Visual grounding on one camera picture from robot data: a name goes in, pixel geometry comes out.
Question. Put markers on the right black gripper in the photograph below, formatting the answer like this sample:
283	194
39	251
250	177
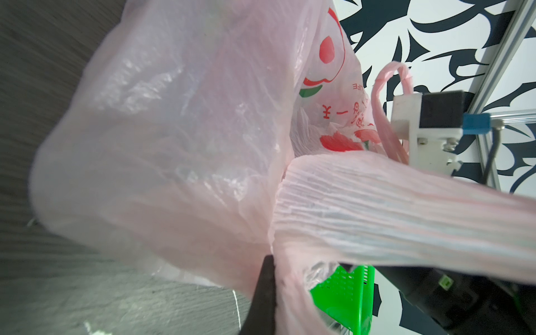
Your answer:
466	304

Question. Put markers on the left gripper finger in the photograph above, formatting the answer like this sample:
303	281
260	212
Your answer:
261	315

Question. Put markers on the green plastic perforated basket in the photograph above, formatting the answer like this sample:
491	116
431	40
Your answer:
348	297

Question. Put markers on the pink plastic bag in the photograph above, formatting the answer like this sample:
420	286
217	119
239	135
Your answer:
206	135

